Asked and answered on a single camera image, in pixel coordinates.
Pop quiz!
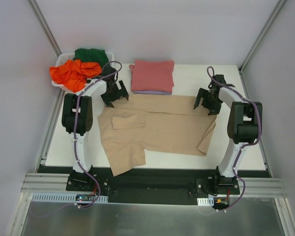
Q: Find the beige t shirt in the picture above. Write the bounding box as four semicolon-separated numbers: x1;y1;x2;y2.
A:
98;94;217;176

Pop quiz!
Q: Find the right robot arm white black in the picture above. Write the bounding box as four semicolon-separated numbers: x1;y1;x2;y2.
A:
194;74;263;196

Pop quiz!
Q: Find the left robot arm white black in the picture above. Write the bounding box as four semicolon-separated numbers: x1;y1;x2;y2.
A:
61;61;129;194

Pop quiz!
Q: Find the lavender folded t shirt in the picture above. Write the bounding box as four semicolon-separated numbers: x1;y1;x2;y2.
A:
133;90;172;95

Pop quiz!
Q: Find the pink folded t shirt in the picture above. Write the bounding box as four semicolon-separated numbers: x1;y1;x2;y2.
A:
129;60;175;94

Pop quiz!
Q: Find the green t shirt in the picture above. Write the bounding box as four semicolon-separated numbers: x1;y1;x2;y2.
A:
73;48;109;67

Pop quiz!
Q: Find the orange t shirt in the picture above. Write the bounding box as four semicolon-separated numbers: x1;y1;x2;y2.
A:
49;59;102;93

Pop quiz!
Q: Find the white plastic basket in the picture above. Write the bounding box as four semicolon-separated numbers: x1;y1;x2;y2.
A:
51;51;115;92

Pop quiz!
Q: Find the right white cable duct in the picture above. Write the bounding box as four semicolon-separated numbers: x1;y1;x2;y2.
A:
197;197;214;207

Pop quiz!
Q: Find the white cable duct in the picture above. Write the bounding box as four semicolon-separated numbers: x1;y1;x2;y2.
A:
197;197;214;207
31;193;108;204

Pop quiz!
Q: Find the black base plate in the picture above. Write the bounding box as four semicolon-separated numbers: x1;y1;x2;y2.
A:
38;166;270;206

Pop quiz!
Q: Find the right aluminium frame post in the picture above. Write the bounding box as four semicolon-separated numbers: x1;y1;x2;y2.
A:
238;0;288;74

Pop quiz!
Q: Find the aluminium frame post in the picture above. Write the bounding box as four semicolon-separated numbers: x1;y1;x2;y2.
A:
238;0;288;74
27;0;62;57

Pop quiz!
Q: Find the left white cable duct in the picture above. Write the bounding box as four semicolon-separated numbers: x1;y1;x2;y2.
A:
31;193;108;204

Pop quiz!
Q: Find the left aluminium frame post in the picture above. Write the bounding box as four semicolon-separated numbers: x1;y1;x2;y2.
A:
27;0;62;57

